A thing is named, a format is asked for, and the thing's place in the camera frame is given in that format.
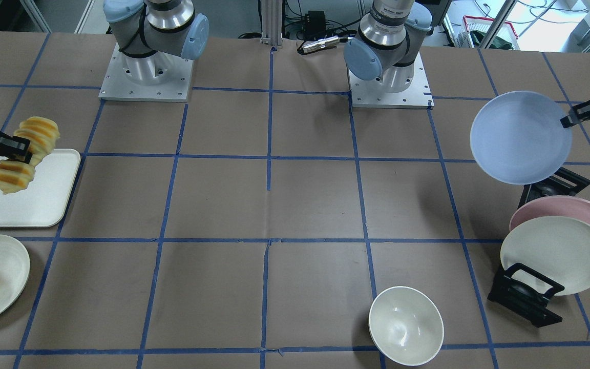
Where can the blue plate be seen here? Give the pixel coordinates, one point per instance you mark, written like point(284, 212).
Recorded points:
point(517, 138)

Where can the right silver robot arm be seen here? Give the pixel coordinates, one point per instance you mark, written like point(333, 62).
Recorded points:
point(157, 43)

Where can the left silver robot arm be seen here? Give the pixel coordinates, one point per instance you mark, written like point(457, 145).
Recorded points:
point(390, 36)

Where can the pink plate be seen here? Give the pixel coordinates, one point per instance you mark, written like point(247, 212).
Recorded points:
point(558, 205)

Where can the cream plate in rack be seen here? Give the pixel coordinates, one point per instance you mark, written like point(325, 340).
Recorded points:
point(557, 247)

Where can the cream rectangular tray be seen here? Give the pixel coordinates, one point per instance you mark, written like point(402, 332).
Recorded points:
point(45, 200)

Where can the black dish rack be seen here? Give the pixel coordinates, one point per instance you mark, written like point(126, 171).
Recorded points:
point(517, 296)

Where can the cream bowl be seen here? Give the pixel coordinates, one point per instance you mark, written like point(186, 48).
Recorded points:
point(406, 326)

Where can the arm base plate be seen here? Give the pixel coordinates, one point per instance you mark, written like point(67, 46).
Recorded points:
point(157, 78)
point(395, 86)

